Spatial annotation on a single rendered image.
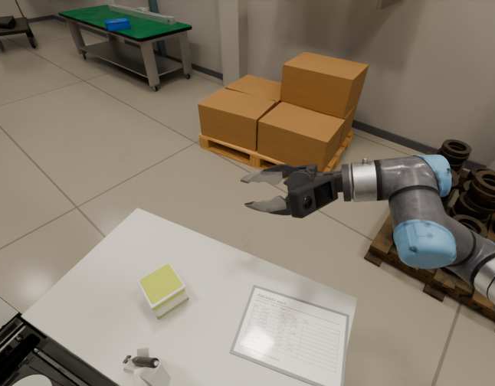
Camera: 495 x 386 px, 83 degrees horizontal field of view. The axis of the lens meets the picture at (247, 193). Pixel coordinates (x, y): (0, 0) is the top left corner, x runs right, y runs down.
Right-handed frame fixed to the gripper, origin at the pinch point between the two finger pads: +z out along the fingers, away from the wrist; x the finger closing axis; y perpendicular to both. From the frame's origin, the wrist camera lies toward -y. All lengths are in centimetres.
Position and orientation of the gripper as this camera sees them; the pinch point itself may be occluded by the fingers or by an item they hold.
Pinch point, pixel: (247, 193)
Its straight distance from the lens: 57.9
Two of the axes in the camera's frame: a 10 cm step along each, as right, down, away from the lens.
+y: 3.2, -2.6, 9.1
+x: -1.5, -9.6, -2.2
